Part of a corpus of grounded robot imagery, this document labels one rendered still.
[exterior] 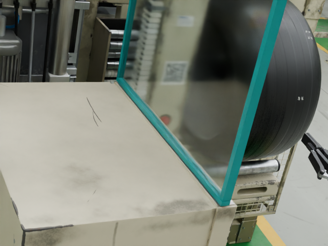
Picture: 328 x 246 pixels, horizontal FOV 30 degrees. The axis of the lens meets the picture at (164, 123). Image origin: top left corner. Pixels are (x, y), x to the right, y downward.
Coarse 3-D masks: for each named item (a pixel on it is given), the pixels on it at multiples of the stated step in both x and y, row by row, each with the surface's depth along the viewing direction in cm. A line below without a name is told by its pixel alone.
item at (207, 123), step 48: (144, 0) 139; (192, 0) 119; (240, 0) 105; (144, 48) 140; (192, 48) 120; (240, 48) 105; (144, 96) 141; (192, 96) 121; (240, 96) 106; (192, 144) 121; (240, 144) 106
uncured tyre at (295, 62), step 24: (288, 0) 191; (288, 24) 181; (288, 48) 178; (312, 48) 182; (288, 72) 177; (312, 72) 181; (264, 96) 174; (288, 96) 178; (312, 96) 183; (264, 120) 178; (288, 120) 182; (264, 144) 185; (288, 144) 192
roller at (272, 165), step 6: (246, 162) 203; (252, 162) 203; (258, 162) 204; (264, 162) 205; (270, 162) 206; (276, 162) 207; (240, 168) 200; (246, 168) 201; (252, 168) 202; (258, 168) 203; (264, 168) 204; (270, 168) 206; (276, 168) 207; (240, 174) 201; (246, 174) 203
